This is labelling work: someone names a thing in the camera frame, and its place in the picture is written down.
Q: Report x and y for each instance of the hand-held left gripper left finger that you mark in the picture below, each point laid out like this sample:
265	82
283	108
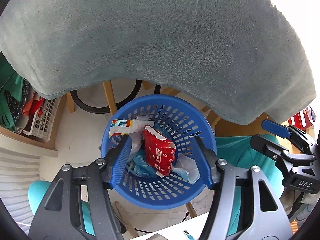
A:
121	162

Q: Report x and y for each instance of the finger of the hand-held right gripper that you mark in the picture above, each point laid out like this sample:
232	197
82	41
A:
265	143
275	127

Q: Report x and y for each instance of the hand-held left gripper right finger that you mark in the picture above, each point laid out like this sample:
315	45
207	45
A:
206	165

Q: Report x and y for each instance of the blue face mask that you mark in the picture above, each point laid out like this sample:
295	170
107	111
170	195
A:
190	172

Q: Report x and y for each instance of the white striped wrapper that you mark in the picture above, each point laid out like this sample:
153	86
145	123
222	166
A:
120	125

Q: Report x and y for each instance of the red snack packet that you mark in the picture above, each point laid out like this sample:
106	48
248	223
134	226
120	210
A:
157	150

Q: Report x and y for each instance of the blue plastic basket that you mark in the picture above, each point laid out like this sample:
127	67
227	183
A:
155	195

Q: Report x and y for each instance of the person's right hand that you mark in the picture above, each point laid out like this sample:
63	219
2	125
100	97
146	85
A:
303	205

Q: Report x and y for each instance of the blue crumpled plastic film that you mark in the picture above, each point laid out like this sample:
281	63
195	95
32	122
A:
141	166

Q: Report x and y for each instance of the red labelled boxes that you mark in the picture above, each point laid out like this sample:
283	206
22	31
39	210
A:
298	120

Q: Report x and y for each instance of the teal chair seat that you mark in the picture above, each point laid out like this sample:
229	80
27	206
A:
237	155

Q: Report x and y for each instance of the black hoop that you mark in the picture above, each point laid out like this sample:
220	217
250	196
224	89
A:
87	106

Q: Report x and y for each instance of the white plastic crate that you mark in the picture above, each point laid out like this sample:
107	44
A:
45	120

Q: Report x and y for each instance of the wooden shelf board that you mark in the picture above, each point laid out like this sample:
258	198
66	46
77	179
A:
30	142

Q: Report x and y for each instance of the white ribbed radiator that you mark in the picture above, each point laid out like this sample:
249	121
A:
17	175

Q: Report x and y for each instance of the orange cloth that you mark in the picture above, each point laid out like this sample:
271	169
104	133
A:
32	105

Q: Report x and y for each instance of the dark patterned cloth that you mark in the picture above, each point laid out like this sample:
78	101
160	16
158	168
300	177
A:
16	110

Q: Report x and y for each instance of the grey-green plush blanket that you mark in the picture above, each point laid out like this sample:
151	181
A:
160	35

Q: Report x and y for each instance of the green cloth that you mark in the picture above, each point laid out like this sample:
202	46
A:
7	80

